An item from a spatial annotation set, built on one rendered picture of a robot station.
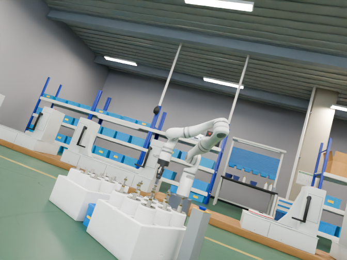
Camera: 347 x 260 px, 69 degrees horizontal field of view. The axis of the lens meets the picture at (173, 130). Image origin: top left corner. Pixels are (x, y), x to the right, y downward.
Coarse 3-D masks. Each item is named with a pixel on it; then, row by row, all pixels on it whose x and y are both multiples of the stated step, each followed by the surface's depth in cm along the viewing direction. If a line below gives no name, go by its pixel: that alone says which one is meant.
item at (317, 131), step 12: (324, 96) 705; (336, 96) 698; (312, 108) 705; (324, 108) 698; (312, 120) 697; (324, 120) 691; (312, 132) 690; (324, 132) 684; (312, 144) 683; (324, 144) 676; (300, 156) 686; (312, 156) 676; (300, 168) 676; (312, 168) 669
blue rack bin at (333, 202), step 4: (328, 196) 517; (324, 200) 517; (328, 200) 516; (332, 200) 515; (336, 200) 513; (340, 200) 511; (324, 204) 516; (328, 204) 515; (332, 204) 513; (336, 204) 511; (336, 208) 511
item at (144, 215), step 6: (138, 204) 122; (138, 210) 118; (144, 210) 117; (150, 210) 117; (156, 210) 121; (138, 216) 117; (144, 216) 117; (150, 216) 117; (144, 222) 116; (150, 222) 118
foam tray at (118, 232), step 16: (96, 208) 135; (112, 208) 127; (96, 224) 131; (112, 224) 123; (128, 224) 115; (144, 224) 114; (112, 240) 119; (128, 240) 112; (144, 240) 112; (160, 240) 119; (176, 240) 128; (128, 256) 109; (144, 256) 113; (160, 256) 121; (176, 256) 129
